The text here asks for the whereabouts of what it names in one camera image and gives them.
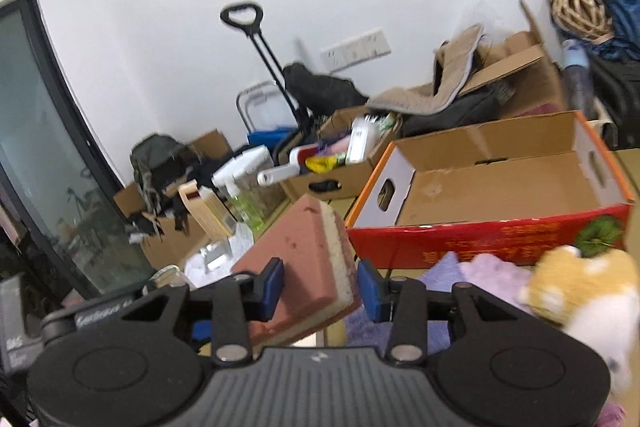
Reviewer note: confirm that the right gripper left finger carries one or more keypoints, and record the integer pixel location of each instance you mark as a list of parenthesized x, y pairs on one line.
[(234, 302)]

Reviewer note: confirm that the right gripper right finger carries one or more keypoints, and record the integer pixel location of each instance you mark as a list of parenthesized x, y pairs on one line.
[(406, 304)]

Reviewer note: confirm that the pink yellow sponge block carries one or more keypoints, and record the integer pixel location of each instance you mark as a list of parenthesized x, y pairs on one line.
[(320, 274)]

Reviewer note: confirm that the white spray bottle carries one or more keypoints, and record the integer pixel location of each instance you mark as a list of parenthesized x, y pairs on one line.
[(237, 178)]

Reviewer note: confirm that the red orange cardboard box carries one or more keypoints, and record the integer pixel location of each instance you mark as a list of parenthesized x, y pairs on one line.
[(514, 188)]

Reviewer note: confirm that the white lint roller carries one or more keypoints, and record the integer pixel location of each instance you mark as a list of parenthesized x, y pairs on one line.
[(296, 160)]

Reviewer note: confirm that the brown cardboard box with clutter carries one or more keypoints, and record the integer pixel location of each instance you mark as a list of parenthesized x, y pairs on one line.
[(345, 180)]

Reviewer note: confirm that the yellow pink snack bag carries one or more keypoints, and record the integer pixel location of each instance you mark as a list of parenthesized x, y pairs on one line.
[(323, 164)]

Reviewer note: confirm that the white plastic bottle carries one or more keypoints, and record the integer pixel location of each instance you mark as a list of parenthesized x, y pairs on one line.
[(364, 135)]

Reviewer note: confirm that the folding step stool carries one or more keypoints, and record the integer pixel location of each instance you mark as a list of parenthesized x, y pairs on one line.
[(265, 113)]

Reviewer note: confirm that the yellow white plush toy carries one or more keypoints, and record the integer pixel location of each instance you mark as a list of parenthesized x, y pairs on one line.
[(594, 300)]

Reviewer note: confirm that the dark glass door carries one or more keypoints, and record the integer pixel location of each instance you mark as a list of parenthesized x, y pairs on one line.
[(51, 168)]

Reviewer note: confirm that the black bag on trolley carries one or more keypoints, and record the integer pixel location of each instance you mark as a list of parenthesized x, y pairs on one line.
[(323, 95)]

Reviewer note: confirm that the large open cardboard box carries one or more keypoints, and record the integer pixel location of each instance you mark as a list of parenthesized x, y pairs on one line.
[(518, 71)]

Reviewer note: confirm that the clear water bottle blue cap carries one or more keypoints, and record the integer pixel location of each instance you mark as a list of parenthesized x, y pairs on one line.
[(577, 78)]

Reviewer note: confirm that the black backpack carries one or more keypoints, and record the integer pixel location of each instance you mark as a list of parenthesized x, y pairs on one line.
[(616, 85)]

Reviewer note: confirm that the woven rattan ball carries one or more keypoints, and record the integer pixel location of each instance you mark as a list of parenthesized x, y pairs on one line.
[(584, 19)]

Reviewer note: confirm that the white wall socket strip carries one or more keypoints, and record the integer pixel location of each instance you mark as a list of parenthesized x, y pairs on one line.
[(356, 50)]

